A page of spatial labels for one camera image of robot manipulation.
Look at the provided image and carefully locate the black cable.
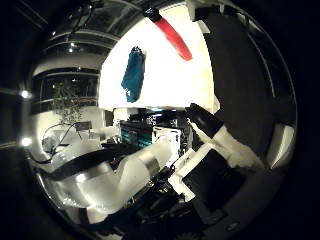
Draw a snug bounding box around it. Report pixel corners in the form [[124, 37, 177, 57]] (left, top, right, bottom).
[[31, 122, 83, 165]]

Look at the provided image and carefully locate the blue cloth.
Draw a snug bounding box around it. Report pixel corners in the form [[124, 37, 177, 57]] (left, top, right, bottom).
[[120, 45, 147, 104]]

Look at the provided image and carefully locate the green potted plant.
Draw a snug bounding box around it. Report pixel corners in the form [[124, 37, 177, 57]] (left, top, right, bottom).
[[51, 81, 85, 125]]

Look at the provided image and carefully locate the cluttered equipment rack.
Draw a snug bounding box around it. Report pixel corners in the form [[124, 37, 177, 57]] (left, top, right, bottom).
[[113, 108, 192, 151]]

